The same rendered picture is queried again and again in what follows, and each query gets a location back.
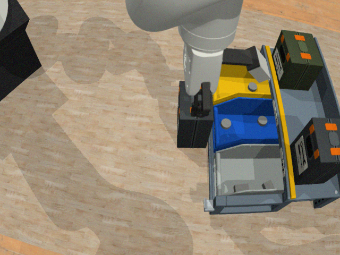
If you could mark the yellow flat bar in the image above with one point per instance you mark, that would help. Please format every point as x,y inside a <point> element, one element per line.
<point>283,124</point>

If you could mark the grey metal shelf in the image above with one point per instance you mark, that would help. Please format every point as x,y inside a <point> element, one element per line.
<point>299,108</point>

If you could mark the yellow open bin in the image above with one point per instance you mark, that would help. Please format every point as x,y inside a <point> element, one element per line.
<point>233,83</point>

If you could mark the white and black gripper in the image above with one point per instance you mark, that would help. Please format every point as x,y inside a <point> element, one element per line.
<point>202,71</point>

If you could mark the blue bin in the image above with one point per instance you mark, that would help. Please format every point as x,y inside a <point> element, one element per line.
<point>243,114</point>

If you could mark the grey metal disc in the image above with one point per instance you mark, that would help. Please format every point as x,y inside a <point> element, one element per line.
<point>225,123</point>
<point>262,120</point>
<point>252,87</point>

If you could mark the grey open bin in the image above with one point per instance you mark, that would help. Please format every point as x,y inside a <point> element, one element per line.
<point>254,164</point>

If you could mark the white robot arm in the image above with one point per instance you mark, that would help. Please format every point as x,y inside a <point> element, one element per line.
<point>204,24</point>

